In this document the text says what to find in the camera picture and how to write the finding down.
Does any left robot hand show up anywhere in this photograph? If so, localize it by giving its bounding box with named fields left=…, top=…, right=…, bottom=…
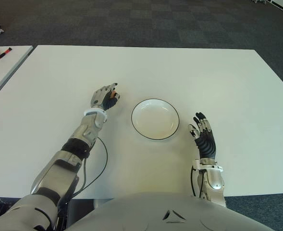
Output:
left=90, top=82, right=122, bottom=111

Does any white table leg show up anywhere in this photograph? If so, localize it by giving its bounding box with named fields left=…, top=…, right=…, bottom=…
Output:
left=93, top=199, right=115, bottom=209

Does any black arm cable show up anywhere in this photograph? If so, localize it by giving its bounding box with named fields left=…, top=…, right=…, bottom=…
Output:
left=191, top=166, right=203, bottom=197
left=71, top=138, right=108, bottom=200

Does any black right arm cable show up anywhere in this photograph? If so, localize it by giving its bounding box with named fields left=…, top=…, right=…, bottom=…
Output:
left=191, top=166, right=203, bottom=197

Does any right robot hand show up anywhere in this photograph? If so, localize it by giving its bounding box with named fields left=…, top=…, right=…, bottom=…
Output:
left=188, top=112, right=216, bottom=159

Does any white plate black rim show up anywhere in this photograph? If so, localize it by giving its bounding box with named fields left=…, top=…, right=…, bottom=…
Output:
left=131, top=98, right=180, bottom=141

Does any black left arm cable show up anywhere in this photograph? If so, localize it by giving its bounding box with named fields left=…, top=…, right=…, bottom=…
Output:
left=71, top=138, right=108, bottom=200

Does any grey robot torso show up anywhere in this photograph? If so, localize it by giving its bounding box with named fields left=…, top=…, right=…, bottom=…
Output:
left=66, top=191, right=274, bottom=231

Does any red and black marker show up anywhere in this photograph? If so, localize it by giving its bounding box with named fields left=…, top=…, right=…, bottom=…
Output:
left=0, top=47, right=13, bottom=59

